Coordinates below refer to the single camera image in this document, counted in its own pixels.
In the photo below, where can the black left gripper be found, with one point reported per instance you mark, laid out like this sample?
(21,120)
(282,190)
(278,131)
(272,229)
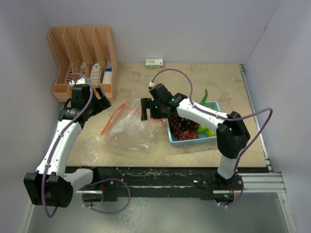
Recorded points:
(101,104)

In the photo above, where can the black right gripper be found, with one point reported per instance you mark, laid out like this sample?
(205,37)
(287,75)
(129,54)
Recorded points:
(148,103)

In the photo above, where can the clear zip top bag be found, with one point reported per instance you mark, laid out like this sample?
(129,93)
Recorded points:
(126,130)

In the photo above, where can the dark red grape bunch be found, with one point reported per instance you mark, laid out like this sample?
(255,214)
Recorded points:
(178,125)

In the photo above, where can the light blue plastic basket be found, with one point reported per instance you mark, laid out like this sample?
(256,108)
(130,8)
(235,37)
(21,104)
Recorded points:
(202,138)

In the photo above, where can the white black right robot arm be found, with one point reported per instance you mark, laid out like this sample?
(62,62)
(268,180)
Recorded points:
(232,134)

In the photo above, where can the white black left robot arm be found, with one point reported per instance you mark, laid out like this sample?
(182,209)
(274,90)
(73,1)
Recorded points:
(49,185)

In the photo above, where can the white blue box in organizer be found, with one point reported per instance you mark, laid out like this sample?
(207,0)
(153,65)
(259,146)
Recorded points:
(107,78)

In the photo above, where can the white bottle in organizer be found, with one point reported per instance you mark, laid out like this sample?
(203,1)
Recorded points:
(95,73)

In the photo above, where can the small green white box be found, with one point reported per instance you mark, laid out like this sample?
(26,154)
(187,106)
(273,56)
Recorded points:
(153,63)

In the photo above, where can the orange plastic file organizer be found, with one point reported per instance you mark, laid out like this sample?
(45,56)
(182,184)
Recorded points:
(77,49)

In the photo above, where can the green chili pepper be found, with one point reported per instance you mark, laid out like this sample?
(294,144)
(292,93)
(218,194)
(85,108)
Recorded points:
(204,99)

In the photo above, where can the green custard apple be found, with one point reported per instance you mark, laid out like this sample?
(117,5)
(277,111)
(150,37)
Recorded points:
(201,129)

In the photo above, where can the yellow-green custard apple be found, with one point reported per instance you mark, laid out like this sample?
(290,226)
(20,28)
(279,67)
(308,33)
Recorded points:
(210,133)

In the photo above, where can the black metal base frame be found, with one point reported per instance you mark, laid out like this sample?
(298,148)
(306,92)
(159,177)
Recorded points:
(161,182)

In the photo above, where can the aluminium rail frame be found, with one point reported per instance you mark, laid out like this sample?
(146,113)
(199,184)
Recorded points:
(271,183)

